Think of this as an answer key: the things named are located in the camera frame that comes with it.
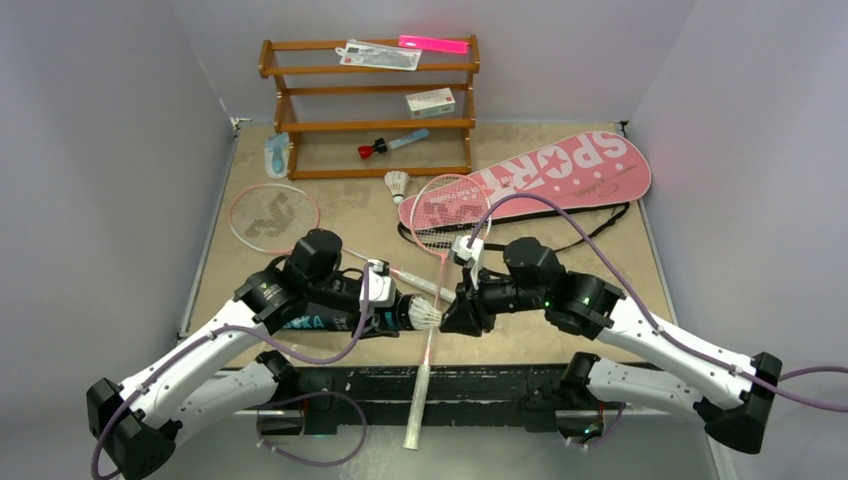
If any black shuttlecock tube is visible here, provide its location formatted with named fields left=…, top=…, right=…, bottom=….
left=282, top=294, right=414, bottom=339

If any white shuttlecock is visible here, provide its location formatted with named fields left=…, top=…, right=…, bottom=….
left=407, top=295, right=444, bottom=331
left=383, top=170, right=410, bottom=205

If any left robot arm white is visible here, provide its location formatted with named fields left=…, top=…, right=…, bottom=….
left=86, top=229, right=421, bottom=479

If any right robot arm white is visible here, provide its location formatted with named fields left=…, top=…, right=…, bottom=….
left=439, top=236, right=783, bottom=455

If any pink white badminton racket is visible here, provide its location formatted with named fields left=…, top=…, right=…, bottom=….
left=403, top=174, right=490, bottom=451

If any pink badminton racket left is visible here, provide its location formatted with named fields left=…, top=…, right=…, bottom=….
left=227, top=182, right=458, bottom=303

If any red black blue marker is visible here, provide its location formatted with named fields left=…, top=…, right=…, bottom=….
left=357, top=128, right=430, bottom=160

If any light blue white device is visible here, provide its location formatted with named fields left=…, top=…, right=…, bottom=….
left=263, top=133, right=290, bottom=179

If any pink sport racket bag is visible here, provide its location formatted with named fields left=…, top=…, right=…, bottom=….
left=397, top=131, right=653, bottom=231

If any wooden three-tier shelf rack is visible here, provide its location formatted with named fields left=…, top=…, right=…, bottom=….
left=257, top=35, right=480, bottom=180

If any white red small box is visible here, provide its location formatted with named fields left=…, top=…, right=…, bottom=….
left=405, top=88, right=456, bottom=119

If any white packaged item on shelf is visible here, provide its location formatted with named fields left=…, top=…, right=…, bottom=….
left=335, top=39, right=423, bottom=71

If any pink fluorescent bar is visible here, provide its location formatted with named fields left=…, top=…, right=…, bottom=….
left=398, top=35, right=469, bottom=55

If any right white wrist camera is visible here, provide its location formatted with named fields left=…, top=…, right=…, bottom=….
left=448, top=235, right=485, bottom=272

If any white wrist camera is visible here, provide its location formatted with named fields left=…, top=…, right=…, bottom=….
left=448, top=235, right=485, bottom=272
left=360, top=259, right=397, bottom=309

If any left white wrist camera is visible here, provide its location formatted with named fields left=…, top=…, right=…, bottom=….
left=360, top=259, right=397, bottom=309

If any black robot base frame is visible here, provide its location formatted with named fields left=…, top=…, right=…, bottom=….
left=135, top=354, right=637, bottom=439

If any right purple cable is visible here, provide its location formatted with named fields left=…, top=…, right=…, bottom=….
left=466, top=193, right=848, bottom=452

